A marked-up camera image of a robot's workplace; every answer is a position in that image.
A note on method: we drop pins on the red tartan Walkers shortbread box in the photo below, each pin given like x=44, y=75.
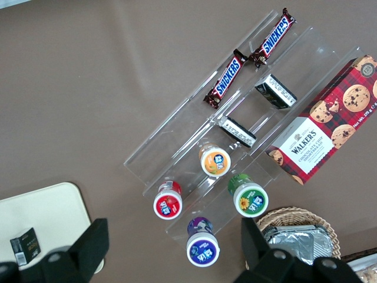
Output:
x=324, y=123

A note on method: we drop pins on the orange gum bottle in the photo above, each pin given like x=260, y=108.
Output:
x=215, y=161

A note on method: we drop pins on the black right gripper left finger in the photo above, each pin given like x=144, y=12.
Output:
x=88, y=250

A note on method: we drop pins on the white plastic snack bin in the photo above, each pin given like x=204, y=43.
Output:
x=357, y=261

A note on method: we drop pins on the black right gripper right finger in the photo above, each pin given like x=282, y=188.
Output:
x=259, y=259

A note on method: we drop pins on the silver foil container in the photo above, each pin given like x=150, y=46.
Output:
x=297, y=243

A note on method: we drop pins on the light wicker basket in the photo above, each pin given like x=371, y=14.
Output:
x=330, y=224

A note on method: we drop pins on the clear acrylic stepped display stand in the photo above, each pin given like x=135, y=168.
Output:
x=182, y=141

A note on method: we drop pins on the purple gum bottle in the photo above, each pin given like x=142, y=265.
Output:
x=202, y=249

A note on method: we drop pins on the clear bag of crackers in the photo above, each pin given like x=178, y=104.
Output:
x=369, y=275

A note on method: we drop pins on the green gum bottle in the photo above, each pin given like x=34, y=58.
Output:
x=250, y=200

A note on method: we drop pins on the red gum bottle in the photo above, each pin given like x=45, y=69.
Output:
x=168, y=203

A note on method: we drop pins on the Snickers chocolate bar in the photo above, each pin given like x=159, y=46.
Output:
x=274, y=36
x=226, y=80

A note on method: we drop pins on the small black carton box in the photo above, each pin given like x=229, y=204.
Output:
x=26, y=246
x=238, y=132
x=276, y=92

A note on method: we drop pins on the cream plastic serving tray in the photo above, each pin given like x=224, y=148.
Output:
x=44, y=212

